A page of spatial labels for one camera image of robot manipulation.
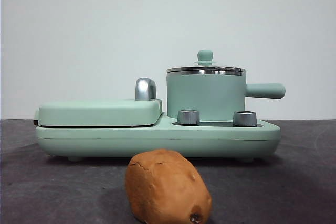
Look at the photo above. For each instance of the glass lid with green knob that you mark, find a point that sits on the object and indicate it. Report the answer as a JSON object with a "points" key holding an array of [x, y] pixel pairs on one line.
{"points": [[206, 56]]}

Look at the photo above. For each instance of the brown potato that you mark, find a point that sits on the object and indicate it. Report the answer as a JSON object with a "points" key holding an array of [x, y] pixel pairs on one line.
{"points": [[165, 187]]}

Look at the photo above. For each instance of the silver control knob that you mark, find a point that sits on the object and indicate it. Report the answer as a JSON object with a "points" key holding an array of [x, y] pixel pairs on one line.
{"points": [[244, 118], [188, 117]]}

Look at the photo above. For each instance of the mint green breakfast maker base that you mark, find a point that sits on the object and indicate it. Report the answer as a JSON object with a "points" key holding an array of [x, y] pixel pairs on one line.
{"points": [[157, 140]]}

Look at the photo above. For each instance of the mint green sandwich press cover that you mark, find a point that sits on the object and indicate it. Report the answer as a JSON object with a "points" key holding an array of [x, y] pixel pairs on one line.
{"points": [[92, 112]]}

